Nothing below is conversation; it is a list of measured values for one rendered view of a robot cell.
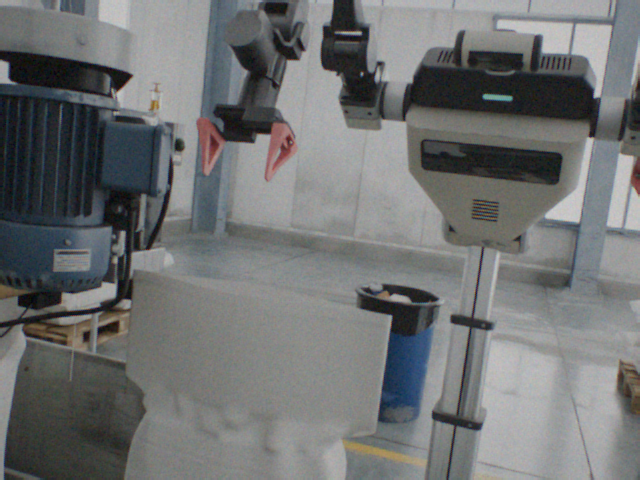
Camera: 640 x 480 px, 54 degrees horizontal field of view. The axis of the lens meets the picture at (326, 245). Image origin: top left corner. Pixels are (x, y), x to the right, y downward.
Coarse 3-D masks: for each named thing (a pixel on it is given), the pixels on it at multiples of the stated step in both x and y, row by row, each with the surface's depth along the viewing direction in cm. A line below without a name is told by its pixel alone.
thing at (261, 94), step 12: (252, 84) 92; (264, 84) 92; (240, 96) 92; (252, 96) 91; (264, 96) 92; (276, 96) 94; (216, 108) 92; (228, 108) 91; (240, 108) 90; (252, 108) 90; (264, 108) 89; (276, 108) 89; (228, 120) 95; (240, 120) 94; (264, 132) 94
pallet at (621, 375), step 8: (624, 360) 453; (624, 368) 434; (632, 368) 434; (624, 376) 426; (632, 376) 414; (624, 384) 423; (632, 384) 400; (624, 392) 418; (632, 392) 391; (632, 400) 388; (632, 408) 384
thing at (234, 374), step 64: (192, 320) 109; (256, 320) 104; (320, 320) 103; (384, 320) 103; (192, 384) 109; (256, 384) 105; (320, 384) 105; (192, 448) 107; (256, 448) 104; (320, 448) 104
